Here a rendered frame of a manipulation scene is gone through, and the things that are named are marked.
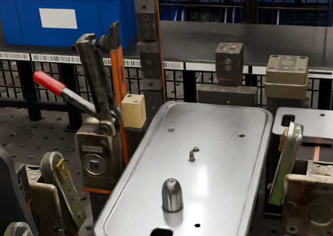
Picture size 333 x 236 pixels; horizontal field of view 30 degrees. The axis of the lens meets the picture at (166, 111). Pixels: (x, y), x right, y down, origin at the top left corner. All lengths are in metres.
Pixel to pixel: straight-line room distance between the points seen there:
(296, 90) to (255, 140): 0.17
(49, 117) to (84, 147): 0.79
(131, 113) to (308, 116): 0.33
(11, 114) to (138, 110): 0.86
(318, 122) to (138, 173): 0.35
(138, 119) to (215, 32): 0.42
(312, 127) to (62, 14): 0.61
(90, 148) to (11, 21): 0.51
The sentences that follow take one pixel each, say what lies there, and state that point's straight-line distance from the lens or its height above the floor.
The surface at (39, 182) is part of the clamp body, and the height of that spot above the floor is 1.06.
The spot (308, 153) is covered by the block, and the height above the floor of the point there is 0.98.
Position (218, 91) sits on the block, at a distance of 1.26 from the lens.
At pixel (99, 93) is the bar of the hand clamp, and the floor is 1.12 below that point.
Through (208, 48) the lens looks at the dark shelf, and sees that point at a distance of 1.38.
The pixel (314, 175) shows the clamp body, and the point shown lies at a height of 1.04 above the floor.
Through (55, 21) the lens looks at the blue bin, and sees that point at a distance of 1.44.
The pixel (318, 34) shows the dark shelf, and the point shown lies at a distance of 1.45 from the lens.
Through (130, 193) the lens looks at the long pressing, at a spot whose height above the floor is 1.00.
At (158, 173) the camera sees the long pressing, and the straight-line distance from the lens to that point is 1.03.
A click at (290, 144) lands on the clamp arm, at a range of 0.92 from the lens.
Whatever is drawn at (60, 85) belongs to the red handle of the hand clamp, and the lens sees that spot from 1.06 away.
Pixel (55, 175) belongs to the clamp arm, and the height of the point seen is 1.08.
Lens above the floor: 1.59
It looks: 29 degrees down
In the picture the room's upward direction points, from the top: 4 degrees counter-clockwise
